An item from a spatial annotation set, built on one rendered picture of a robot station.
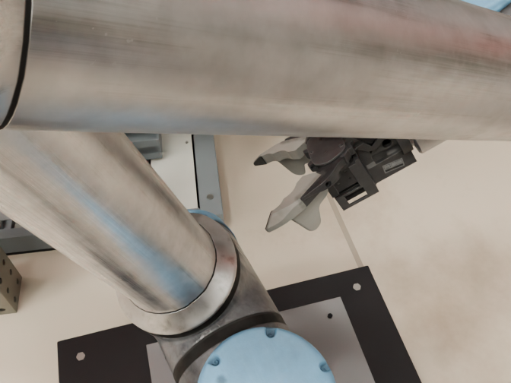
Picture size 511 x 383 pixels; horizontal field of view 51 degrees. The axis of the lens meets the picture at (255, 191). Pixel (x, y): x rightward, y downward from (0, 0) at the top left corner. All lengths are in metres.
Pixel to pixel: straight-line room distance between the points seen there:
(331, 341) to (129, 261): 0.48
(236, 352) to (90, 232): 0.23
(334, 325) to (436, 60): 0.67
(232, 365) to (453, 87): 0.38
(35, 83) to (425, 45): 0.18
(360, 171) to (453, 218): 0.94
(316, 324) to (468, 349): 0.58
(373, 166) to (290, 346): 0.25
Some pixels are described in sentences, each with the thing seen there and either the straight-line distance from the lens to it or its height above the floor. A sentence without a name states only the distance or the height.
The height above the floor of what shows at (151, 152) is 0.12.
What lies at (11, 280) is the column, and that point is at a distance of 1.45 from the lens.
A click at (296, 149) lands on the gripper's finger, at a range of 0.72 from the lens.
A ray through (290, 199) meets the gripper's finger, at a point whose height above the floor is 0.71.
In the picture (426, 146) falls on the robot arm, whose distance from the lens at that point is 0.68.
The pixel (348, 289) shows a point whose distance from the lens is 1.06.
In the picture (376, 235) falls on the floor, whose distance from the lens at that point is 1.50.
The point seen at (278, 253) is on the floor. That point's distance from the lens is 1.44.
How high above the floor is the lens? 1.23
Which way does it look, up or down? 52 degrees down
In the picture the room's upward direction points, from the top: straight up
